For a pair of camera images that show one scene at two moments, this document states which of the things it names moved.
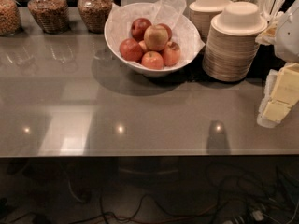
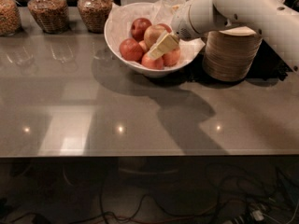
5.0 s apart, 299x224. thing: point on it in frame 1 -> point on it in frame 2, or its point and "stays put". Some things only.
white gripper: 288,36 -> 181,24
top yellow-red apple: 156,37 stays put
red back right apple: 168,30 stays put
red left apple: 130,49 stays put
